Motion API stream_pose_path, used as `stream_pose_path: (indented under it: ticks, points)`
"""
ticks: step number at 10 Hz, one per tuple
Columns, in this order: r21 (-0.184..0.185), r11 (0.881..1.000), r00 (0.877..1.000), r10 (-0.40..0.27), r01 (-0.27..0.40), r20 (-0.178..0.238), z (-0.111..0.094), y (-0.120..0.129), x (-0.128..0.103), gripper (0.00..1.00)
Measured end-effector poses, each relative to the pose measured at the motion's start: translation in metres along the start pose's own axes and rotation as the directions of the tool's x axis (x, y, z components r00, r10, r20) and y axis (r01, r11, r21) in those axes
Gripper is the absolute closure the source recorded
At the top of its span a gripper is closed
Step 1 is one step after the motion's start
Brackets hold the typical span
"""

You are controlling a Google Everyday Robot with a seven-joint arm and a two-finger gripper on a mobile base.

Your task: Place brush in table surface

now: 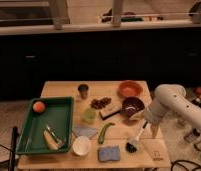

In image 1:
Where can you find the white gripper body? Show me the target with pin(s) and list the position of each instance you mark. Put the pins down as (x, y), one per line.
(154, 117)

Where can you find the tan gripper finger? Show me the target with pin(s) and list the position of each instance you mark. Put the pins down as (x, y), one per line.
(154, 129)
(136, 117)

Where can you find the white handled black brush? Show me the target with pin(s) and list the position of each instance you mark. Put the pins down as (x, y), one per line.
(131, 144)

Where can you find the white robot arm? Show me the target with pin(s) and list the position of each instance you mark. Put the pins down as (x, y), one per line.
(169, 97)

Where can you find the dark maroon bowl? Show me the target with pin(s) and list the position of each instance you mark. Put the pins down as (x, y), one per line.
(131, 106)

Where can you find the orange bowl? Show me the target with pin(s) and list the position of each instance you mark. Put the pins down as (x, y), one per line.
(129, 88)

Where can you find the purple grape bunch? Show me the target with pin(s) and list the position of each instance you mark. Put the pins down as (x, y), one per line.
(100, 103)

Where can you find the blue sponge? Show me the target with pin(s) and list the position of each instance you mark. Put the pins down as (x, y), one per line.
(109, 153)

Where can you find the metal cup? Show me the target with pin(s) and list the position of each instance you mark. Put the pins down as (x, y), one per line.
(83, 90)

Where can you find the grey cloth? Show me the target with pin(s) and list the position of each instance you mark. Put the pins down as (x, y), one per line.
(85, 131)

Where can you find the green plastic tray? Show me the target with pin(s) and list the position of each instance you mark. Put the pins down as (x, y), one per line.
(55, 112)

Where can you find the metal utensil in tray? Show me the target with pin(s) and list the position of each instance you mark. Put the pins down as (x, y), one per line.
(59, 142)

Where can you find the yellow banana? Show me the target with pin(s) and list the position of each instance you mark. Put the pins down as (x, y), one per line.
(50, 141)

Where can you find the orange ball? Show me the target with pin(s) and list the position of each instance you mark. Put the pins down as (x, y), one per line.
(39, 107)

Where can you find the black stand left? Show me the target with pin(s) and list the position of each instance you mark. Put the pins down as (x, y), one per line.
(12, 149)

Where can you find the black handled tool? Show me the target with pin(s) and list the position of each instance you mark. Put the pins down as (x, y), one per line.
(107, 114)

